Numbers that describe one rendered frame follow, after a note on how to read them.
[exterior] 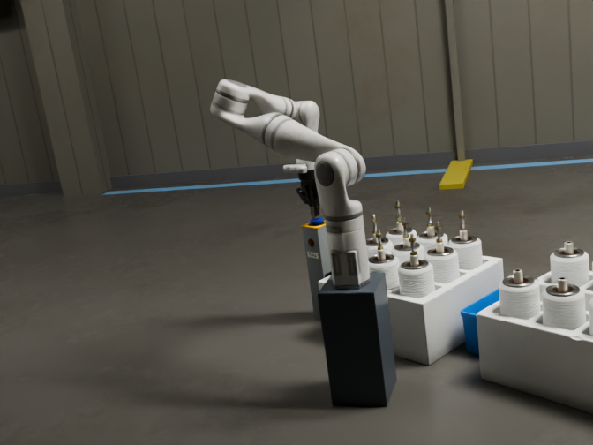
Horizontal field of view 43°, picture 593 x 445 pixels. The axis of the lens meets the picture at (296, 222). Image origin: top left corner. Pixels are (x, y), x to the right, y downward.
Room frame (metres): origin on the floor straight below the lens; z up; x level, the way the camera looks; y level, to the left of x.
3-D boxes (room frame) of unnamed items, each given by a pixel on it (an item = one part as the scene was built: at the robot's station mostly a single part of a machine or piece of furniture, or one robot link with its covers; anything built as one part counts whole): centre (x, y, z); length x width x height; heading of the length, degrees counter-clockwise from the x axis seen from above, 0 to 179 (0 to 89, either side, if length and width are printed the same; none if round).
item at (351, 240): (1.76, -0.11, 0.39); 0.09 x 0.09 x 0.17; 71
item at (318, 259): (2.29, -0.06, 0.16); 0.07 x 0.07 x 0.31; 42
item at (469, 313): (1.97, -0.55, 0.06); 0.30 x 0.11 x 0.12; 130
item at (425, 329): (2.13, -0.31, 0.09); 0.39 x 0.39 x 0.18; 42
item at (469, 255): (2.12, -0.48, 0.16); 0.10 x 0.10 x 0.18
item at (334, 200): (1.76, -0.11, 0.54); 0.09 x 0.09 x 0.17; 41
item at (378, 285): (1.76, -0.11, 0.15); 0.14 x 0.14 x 0.30; 71
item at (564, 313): (1.64, -0.59, 0.16); 0.10 x 0.10 x 0.18
